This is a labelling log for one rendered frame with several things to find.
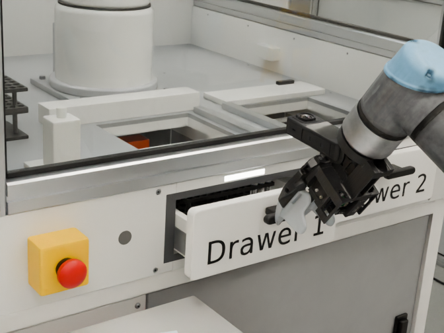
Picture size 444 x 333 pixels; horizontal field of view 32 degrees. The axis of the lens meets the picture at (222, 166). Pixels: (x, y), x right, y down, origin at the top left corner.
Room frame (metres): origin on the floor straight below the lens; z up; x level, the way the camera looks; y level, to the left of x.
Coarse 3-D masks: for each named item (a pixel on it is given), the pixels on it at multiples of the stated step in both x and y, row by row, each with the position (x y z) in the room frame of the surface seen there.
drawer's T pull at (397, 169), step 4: (392, 164) 1.35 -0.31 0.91; (396, 168) 1.32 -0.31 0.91; (400, 168) 1.32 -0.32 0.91; (404, 168) 1.32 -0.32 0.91; (408, 168) 1.33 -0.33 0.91; (412, 168) 1.33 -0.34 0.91; (392, 172) 1.30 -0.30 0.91; (396, 172) 1.31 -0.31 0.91; (400, 172) 1.31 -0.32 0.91; (404, 172) 1.32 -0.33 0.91; (408, 172) 1.33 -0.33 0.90; (412, 172) 1.33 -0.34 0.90; (384, 176) 1.30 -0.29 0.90; (388, 176) 1.30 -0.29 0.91; (392, 176) 1.30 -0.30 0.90; (396, 176) 1.31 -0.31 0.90; (400, 176) 1.32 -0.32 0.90
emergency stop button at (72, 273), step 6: (66, 264) 0.91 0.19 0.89; (72, 264) 0.91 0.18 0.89; (78, 264) 0.91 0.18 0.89; (84, 264) 0.92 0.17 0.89; (60, 270) 0.90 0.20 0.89; (66, 270) 0.90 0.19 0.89; (72, 270) 0.91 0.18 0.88; (78, 270) 0.91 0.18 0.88; (84, 270) 0.92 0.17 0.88; (60, 276) 0.90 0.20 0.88; (66, 276) 0.90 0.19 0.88; (72, 276) 0.91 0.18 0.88; (78, 276) 0.91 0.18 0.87; (84, 276) 0.92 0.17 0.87; (60, 282) 0.90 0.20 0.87; (66, 282) 0.90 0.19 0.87; (72, 282) 0.91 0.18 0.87; (78, 282) 0.91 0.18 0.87
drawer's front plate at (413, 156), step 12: (396, 156) 1.36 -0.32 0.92; (408, 156) 1.38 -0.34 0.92; (420, 156) 1.40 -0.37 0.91; (420, 168) 1.40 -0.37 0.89; (432, 168) 1.43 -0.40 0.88; (384, 180) 1.34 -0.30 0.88; (396, 180) 1.36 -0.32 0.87; (408, 180) 1.39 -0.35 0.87; (420, 180) 1.41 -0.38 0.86; (432, 180) 1.43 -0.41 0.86; (384, 192) 1.35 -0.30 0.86; (396, 192) 1.37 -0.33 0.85; (408, 192) 1.39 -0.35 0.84; (420, 192) 1.41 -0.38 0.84; (432, 192) 1.43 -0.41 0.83; (372, 204) 1.33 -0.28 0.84; (384, 204) 1.35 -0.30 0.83; (396, 204) 1.37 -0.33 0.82; (348, 216) 1.29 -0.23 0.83; (360, 216) 1.31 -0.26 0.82
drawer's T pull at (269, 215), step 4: (268, 208) 1.10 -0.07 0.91; (272, 208) 1.10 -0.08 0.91; (268, 212) 1.10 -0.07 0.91; (272, 212) 1.09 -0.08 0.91; (264, 216) 1.07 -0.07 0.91; (268, 216) 1.07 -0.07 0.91; (272, 216) 1.07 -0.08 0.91; (264, 220) 1.07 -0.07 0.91; (268, 220) 1.06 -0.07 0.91; (272, 220) 1.07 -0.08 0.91; (284, 220) 1.08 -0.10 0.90; (268, 224) 1.06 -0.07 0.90
